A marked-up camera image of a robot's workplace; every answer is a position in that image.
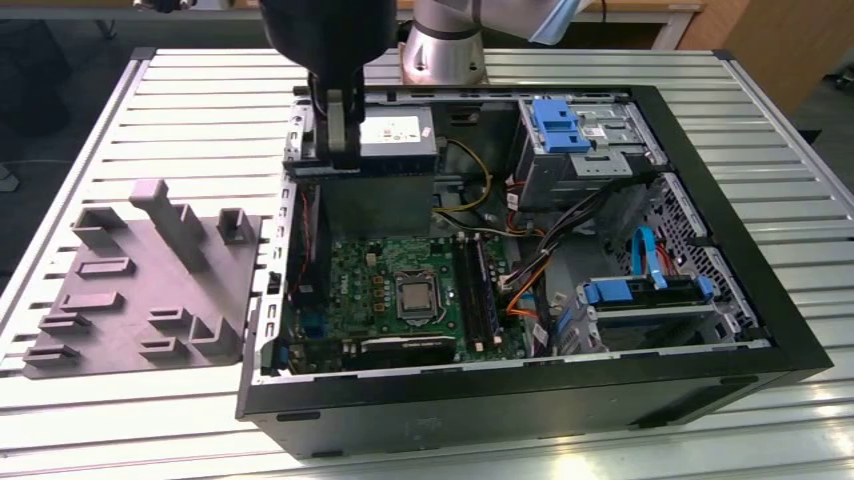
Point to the green motherboard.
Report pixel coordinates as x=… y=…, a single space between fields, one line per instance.
x=363 y=260

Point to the grey parts rack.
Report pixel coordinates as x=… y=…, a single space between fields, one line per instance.
x=167 y=300

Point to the wooden cabinet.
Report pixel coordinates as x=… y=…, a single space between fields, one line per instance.
x=787 y=40

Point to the silver CPU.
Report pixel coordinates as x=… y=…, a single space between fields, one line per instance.
x=415 y=297

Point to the black open PC case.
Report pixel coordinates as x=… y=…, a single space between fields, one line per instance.
x=467 y=405

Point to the hard disk in blue carrier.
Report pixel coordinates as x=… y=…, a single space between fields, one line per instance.
x=616 y=291

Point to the blue plastic drive latch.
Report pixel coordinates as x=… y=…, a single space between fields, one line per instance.
x=563 y=135

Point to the metal disk bay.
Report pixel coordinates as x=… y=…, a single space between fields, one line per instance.
x=656 y=311

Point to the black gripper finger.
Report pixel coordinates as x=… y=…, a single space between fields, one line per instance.
x=342 y=125

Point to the blue RAM stick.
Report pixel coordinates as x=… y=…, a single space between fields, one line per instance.
x=307 y=167

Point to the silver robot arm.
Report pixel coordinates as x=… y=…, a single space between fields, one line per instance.
x=440 y=55

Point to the grey power supply unit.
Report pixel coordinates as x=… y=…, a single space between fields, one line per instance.
x=374 y=200

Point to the black chair base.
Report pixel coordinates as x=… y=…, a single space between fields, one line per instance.
x=842 y=79

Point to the metal drive cage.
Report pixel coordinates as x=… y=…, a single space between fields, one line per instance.
x=600 y=165

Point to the black graphics card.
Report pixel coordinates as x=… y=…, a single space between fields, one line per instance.
x=407 y=352

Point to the grey metal stand foot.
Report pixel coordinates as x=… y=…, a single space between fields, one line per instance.
x=7 y=182

